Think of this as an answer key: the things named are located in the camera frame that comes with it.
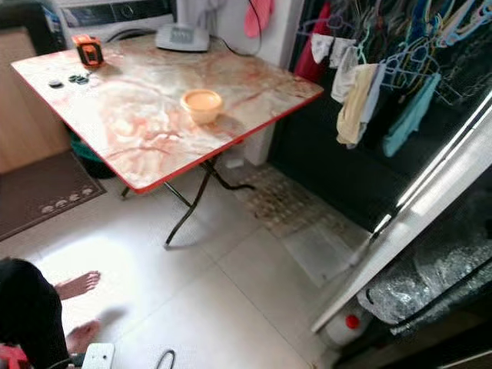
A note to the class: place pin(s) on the fridge door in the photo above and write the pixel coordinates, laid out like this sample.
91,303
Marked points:
423,211

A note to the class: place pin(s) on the brown door mat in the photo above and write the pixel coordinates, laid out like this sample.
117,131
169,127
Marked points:
46,192

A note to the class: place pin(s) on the wooden cabinet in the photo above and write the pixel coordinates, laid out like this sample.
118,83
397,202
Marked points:
27,100

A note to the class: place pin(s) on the green bin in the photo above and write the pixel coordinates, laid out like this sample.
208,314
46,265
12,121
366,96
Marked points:
91,154

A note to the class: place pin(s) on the single small black disc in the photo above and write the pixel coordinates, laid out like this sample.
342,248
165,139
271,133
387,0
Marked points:
54,83

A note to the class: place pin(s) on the person bare foot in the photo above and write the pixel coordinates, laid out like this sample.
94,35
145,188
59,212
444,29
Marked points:
84,336
78,285

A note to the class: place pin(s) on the cluster of black discs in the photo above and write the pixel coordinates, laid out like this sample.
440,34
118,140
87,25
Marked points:
78,78

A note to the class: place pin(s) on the person leg black trousers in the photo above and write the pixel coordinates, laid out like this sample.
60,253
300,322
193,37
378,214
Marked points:
31,315

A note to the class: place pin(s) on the marble pattern folding table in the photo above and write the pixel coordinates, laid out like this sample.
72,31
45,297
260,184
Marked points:
138,115

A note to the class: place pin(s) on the orange and black device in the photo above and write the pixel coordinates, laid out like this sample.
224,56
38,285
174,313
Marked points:
87,51

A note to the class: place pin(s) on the red plastic stool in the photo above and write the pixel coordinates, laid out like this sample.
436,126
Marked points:
13,357

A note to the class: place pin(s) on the white washing machine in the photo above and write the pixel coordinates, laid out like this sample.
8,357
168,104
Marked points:
115,17

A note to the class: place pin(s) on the orange lid plastic container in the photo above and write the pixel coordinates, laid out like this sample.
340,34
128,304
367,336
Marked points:
201,100

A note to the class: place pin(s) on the grey white tabletop device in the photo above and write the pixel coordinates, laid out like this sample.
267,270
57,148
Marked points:
182,38

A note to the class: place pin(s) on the white hanging garment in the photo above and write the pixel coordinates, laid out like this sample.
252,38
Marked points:
196,9

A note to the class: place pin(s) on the patterned floor mat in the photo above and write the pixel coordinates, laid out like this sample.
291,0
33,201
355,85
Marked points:
284,200

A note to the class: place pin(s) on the pink hanging item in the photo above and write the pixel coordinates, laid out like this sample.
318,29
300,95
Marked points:
257,17

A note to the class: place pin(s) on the red hanging garment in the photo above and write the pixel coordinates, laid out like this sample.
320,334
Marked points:
309,54

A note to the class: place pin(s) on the small white sock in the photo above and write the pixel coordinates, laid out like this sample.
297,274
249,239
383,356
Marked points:
320,48

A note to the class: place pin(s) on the white hanging cloth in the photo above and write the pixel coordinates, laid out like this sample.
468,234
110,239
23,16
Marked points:
344,71

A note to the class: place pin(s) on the beige hanging cloth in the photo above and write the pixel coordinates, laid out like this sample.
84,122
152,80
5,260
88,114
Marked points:
356,108

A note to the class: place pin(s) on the white jug red cap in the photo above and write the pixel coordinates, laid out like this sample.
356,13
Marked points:
346,329

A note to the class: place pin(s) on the teal hanging cloth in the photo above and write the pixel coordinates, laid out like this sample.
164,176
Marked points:
411,115

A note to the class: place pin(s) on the silver plastic bag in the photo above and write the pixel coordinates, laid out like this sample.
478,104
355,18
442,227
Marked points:
430,277

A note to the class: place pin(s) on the clothes drying rack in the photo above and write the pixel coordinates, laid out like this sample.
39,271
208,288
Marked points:
415,34

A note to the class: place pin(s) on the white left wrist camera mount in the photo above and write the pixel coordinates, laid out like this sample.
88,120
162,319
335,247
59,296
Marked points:
98,357

